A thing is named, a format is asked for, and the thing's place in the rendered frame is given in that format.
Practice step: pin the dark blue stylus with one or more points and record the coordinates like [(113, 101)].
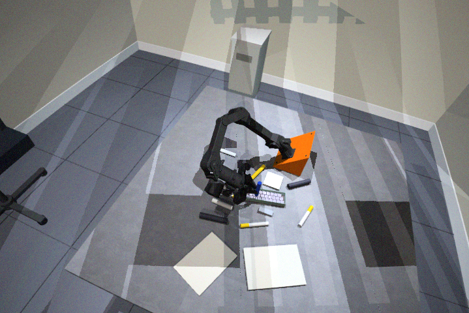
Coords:
[(258, 188)]

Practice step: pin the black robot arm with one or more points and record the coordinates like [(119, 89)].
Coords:
[(211, 160)]

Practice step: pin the dark grey cylinder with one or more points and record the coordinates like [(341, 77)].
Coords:
[(214, 218), (299, 183)]

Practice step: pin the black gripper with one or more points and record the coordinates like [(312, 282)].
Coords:
[(239, 180)]

